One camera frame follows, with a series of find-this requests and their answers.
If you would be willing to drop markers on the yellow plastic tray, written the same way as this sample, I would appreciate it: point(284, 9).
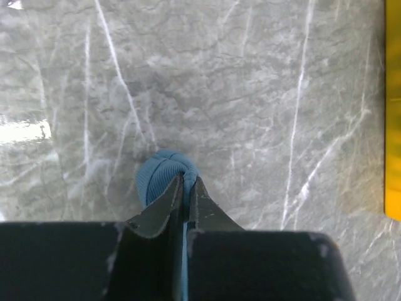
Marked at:
point(392, 109)

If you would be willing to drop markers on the teal blue tank top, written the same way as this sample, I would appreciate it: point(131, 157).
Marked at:
point(156, 173)

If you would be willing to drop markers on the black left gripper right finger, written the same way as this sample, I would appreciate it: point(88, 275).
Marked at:
point(205, 214)

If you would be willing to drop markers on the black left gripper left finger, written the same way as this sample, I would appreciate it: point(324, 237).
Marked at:
point(155, 218)

